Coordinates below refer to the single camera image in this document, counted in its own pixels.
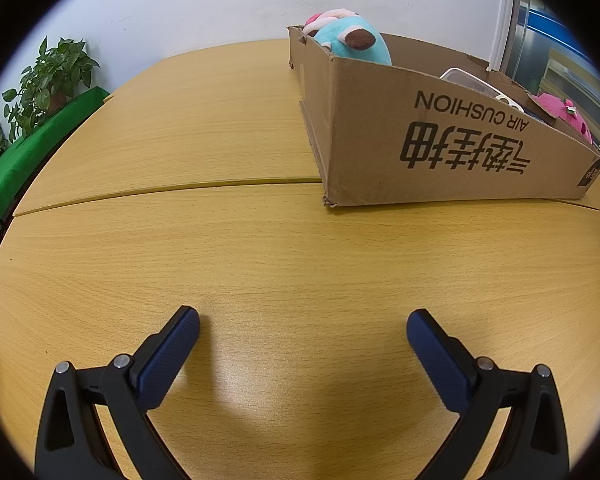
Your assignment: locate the teal plush toy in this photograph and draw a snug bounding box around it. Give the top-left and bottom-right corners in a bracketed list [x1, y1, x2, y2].
[303, 8, 392, 66]

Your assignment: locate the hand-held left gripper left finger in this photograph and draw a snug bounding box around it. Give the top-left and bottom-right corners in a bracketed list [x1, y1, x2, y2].
[34, 305, 202, 480]

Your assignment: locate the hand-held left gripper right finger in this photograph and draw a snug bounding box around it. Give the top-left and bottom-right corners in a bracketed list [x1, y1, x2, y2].
[406, 309, 571, 480]

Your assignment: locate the pink plush toy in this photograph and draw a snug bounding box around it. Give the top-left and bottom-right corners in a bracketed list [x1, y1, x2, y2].
[529, 92, 595, 148]

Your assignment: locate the glass door with blue stripe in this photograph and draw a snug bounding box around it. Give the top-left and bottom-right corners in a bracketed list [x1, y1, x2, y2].
[500, 0, 600, 156]

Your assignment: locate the printed cardboard box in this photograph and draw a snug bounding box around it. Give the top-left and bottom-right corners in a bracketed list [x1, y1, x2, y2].
[287, 25, 600, 208]

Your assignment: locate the white clear phone case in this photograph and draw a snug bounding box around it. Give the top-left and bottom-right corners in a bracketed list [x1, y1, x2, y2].
[440, 67, 492, 92]

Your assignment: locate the wooden desktop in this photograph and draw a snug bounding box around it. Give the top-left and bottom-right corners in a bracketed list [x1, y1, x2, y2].
[0, 37, 600, 480]

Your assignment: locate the white folding device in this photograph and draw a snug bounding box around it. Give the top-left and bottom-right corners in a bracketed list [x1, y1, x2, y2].
[492, 92, 526, 113]

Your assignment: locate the large green potted plant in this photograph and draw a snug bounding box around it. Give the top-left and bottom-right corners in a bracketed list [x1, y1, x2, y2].
[2, 36, 102, 143]

